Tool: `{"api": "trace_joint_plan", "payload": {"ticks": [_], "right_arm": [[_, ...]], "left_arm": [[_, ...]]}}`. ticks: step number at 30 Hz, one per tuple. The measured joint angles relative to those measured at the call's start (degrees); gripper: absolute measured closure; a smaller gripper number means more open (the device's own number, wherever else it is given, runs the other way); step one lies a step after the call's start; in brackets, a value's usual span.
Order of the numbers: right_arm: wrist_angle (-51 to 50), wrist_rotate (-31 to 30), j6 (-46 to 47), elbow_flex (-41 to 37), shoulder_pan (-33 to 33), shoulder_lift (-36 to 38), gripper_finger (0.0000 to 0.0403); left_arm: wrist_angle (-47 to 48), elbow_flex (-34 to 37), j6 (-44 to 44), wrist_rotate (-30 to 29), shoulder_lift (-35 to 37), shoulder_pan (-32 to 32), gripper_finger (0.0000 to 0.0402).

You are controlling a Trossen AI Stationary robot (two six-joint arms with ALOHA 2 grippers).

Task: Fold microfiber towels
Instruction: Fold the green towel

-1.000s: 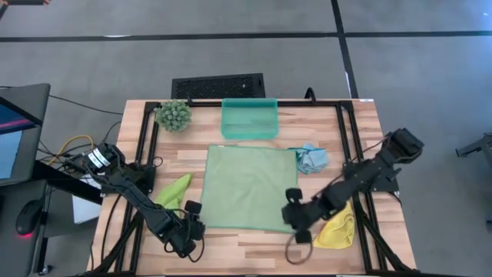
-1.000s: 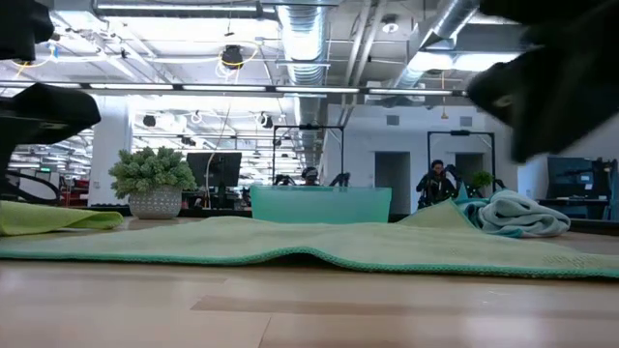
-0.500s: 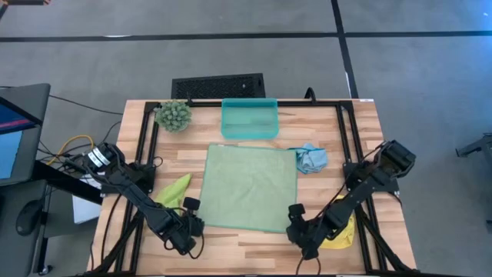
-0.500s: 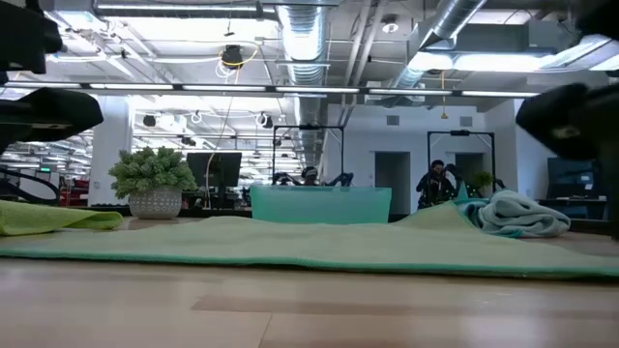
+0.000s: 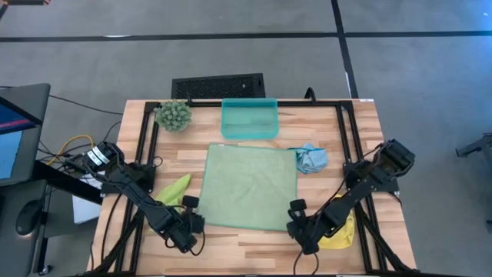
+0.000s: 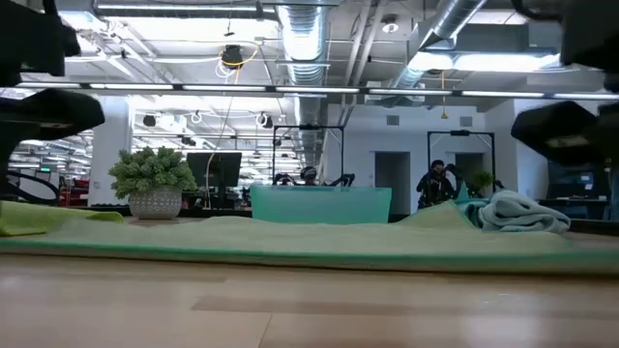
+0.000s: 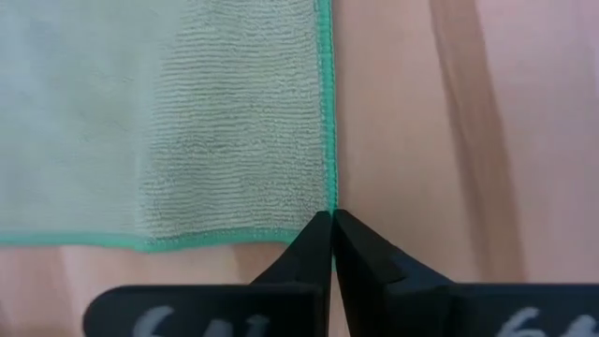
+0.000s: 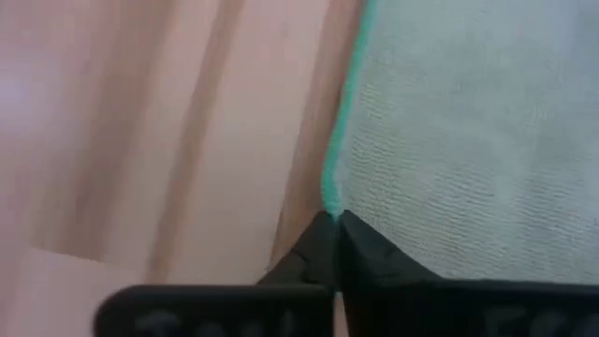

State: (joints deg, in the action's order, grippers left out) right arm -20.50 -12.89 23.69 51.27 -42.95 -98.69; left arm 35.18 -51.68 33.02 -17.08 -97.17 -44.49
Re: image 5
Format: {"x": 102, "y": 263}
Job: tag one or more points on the teal translucent plastic tray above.
{"x": 250, "y": 119}

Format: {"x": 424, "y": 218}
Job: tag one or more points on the black perforated computer case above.
{"x": 215, "y": 86}

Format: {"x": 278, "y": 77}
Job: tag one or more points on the black aluminium table frame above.
{"x": 300, "y": 103}

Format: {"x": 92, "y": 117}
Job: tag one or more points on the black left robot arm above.
{"x": 130, "y": 184}

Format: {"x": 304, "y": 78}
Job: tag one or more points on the black floor stand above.
{"x": 476, "y": 146}

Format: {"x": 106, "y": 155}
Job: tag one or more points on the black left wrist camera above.
{"x": 190, "y": 201}

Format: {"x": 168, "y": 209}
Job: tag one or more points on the grey computer monitor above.
{"x": 19, "y": 127}

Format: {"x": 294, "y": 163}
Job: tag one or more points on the white paper sheet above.
{"x": 86, "y": 211}

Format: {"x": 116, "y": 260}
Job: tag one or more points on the dark bar with orange tip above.
{"x": 23, "y": 2}

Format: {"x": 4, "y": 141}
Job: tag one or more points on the yellow microfiber towel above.
{"x": 342, "y": 236}

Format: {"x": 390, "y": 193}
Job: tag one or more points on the sage green microfiber towel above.
{"x": 250, "y": 188}

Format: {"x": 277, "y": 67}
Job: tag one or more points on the light blue microfiber towel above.
{"x": 311, "y": 159}

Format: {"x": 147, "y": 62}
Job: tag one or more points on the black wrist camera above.
{"x": 298, "y": 204}
{"x": 190, "y": 201}

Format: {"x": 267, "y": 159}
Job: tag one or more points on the black computer mouse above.
{"x": 28, "y": 217}

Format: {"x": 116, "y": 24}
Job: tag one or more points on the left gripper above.
{"x": 182, "y": 234}

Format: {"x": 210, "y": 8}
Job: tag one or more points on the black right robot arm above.
{"x": 361, "y": 181}

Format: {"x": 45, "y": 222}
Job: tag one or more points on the artificial green potted plant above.
{"x": 173, "y": 115}

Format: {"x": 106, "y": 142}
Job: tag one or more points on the dark grey side desk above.
{"x": 11, "y": 254}

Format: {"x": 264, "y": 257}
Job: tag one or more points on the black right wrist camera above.
{"x": 298, "y": 204}

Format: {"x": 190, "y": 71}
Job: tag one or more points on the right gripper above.
{"x": 307, "y": 232}

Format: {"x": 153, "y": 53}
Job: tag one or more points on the lime green microfiber towel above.
{"x": 175, "y": 192}

